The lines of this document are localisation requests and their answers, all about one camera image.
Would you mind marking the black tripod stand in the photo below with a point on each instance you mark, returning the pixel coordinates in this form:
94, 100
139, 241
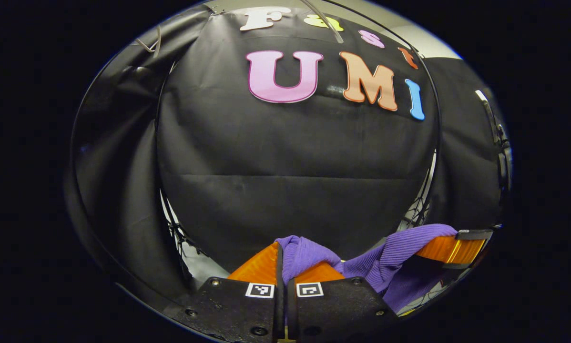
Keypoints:
419, 209

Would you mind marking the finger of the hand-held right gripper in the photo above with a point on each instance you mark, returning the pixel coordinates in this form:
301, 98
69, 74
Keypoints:
457, 250

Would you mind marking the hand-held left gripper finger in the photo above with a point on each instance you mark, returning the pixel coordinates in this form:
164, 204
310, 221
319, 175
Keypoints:
280, 309
291, 309

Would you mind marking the purple knit sweater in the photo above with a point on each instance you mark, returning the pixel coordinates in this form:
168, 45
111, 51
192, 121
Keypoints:
395, 252

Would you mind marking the black backdrop cloth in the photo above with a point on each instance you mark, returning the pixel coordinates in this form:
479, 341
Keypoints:
290, 166

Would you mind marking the black clothes rack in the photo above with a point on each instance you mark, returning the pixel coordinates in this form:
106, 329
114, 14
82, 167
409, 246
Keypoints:
438, 138

